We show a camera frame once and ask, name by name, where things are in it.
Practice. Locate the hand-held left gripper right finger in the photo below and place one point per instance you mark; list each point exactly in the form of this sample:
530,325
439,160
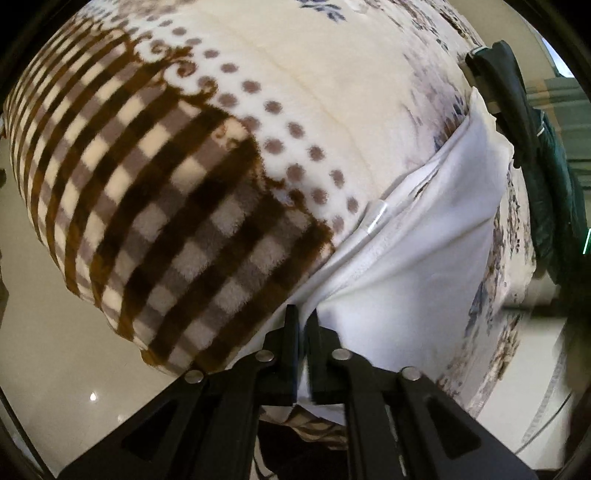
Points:
316,344

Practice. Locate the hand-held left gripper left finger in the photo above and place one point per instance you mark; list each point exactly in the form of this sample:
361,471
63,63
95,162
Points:
290,341

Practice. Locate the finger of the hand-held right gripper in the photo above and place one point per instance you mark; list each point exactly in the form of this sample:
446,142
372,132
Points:
507,92

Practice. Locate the white small garment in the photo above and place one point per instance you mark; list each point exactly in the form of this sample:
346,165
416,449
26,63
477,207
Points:
415,258

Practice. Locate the checked and floral printed blanket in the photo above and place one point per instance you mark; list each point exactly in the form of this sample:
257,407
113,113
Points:
194,152

